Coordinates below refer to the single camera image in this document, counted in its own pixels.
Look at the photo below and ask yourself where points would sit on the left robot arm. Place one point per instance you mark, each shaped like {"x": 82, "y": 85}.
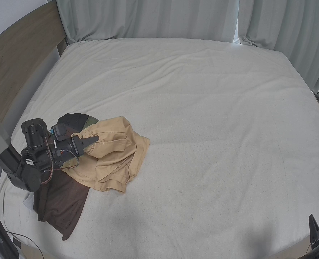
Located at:
{"x": 31, "y": 133}

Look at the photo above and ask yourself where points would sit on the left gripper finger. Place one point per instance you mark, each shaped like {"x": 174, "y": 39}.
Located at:
{"x": 85, "y": 140}

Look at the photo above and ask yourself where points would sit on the white garment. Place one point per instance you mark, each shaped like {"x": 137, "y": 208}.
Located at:
{"x": 28, "y": 202}

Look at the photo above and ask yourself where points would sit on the brown shorts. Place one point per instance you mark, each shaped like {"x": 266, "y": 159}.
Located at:
{"x": 62, "y": 204}

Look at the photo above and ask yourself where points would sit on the green garment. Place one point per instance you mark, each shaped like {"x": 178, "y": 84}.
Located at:
{"x": 90, "y": 121}

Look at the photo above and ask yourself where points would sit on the pale green curtain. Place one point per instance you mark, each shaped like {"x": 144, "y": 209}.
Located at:
{"x": 283, "y": 15}
{"x": 148, "y": 9}

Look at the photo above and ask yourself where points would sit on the tan shorts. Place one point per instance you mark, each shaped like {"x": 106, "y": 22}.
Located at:
{"x": 116, "y": 155}

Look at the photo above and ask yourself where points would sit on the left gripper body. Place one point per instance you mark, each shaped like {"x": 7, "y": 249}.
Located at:
{"x": 66, "y": 151}

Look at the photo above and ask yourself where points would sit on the bed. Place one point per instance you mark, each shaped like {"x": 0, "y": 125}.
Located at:
{"x": 202, "y": 117}

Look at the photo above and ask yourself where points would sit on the black garment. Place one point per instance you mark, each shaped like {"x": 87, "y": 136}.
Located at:
{"x": 71, "y": 120}

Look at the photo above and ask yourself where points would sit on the window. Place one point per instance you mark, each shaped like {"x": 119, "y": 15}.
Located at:
{"x": 235, "y": 38}

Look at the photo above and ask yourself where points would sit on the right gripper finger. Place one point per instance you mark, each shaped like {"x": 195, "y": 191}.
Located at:
{"x": 315, "y": 233}

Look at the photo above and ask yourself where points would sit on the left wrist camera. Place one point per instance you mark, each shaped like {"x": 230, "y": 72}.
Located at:
{"x": 59, "y": 130}

